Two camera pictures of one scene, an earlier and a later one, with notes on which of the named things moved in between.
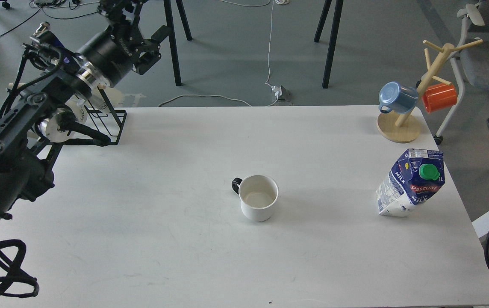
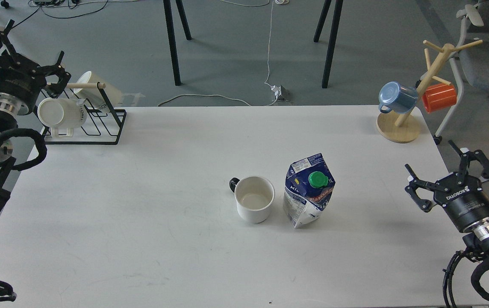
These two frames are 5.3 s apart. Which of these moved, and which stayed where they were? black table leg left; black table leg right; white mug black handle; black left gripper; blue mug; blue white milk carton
Moved: blue white milk carton; black left gripper
Stayed: white mug black handle; black table leg right; blue mug; black table leg left
